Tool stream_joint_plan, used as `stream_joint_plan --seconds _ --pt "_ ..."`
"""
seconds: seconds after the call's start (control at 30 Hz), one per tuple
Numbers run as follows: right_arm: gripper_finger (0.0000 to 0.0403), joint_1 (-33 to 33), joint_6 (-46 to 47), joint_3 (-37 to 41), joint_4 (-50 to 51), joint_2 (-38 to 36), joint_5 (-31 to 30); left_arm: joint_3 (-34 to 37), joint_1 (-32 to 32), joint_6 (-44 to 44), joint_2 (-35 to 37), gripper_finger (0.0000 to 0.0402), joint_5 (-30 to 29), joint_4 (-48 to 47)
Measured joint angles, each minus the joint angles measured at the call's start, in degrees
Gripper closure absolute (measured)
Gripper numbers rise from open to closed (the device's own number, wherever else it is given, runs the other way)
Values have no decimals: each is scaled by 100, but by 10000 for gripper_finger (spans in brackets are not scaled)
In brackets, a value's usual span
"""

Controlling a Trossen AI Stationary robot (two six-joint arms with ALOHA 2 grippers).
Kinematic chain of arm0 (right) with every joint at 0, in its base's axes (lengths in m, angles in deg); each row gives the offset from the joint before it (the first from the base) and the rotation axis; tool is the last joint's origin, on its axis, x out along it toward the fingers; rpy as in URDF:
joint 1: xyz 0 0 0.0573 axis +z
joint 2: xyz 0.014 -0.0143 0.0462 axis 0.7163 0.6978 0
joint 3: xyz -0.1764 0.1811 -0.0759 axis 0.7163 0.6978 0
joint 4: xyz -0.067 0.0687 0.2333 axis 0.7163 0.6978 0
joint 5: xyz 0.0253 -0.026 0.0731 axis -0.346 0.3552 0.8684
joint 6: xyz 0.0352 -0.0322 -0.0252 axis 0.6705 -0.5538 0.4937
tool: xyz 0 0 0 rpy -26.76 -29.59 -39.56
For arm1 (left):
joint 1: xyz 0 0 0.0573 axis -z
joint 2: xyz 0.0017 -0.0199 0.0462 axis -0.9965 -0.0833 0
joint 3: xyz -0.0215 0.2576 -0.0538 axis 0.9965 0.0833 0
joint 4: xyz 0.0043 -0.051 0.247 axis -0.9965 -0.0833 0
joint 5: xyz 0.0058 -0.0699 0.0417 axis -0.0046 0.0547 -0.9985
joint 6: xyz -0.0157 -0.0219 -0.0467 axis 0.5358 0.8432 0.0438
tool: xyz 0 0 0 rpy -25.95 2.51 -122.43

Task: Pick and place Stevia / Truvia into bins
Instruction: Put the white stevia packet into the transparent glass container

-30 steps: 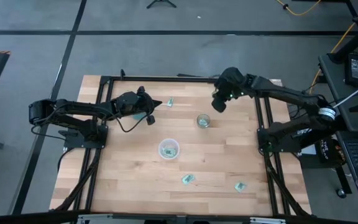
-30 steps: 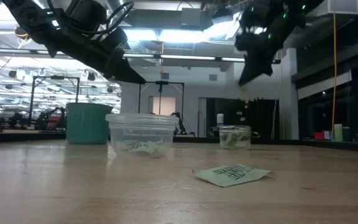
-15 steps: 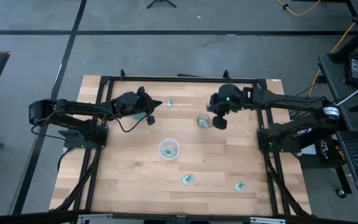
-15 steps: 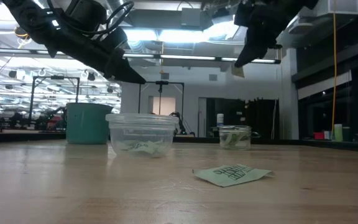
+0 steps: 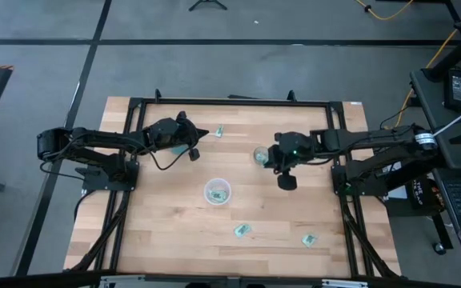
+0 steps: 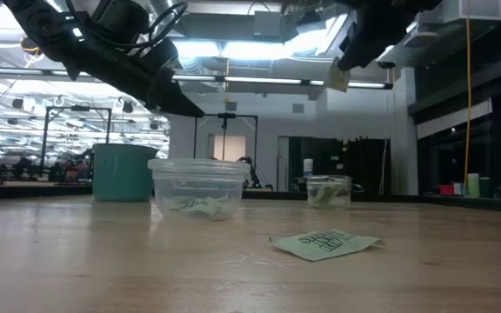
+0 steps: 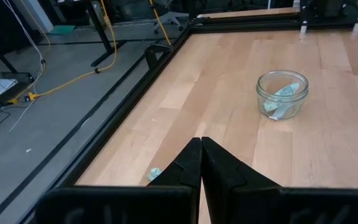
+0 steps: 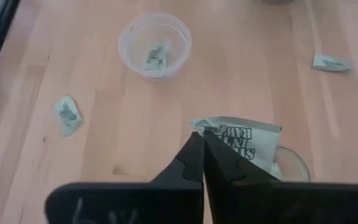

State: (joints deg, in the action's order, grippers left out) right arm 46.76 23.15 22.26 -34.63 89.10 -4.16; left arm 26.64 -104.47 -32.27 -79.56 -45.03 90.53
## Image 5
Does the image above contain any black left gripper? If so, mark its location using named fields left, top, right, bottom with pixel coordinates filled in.
left=142, top=110, right=210, bottom=150

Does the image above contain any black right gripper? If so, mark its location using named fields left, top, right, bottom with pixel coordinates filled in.
left=264, top=131, right=315, bottom=174

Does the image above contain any small glass jar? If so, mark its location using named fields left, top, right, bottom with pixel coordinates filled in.
left=252, top=146, right=270, bottom=166

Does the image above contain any clear plastic container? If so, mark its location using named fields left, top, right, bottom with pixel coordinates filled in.
left=203, top=178, right=232, bottom=206

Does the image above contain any black printed bag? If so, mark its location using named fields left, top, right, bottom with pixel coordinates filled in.
left=405, top=178, right=443, bottom=210

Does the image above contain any grey desk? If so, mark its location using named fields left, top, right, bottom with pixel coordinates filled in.
left=409, top=67, right=461, bottom=267

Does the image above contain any black power adapter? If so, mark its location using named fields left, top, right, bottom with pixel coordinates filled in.
left=444, top=68, right=461, bottom=112

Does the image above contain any black desk leg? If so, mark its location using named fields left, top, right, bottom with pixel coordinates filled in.
left=421, top=23, right=461, bottom=83

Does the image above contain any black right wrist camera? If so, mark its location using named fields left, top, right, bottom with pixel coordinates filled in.
left=277, top=171, right=298, bottom=191

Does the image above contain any black aluminium table frame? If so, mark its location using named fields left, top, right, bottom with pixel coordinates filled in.
left=64, top=90, right=402, bottom=281

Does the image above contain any yellow cable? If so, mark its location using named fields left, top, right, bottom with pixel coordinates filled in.
left=354, top=0, right=415, bottom=22
left=396, top=0, right=461, bottom=125

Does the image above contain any white cable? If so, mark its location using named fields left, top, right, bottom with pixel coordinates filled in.
left=432, top=99, right=461, bottom=137

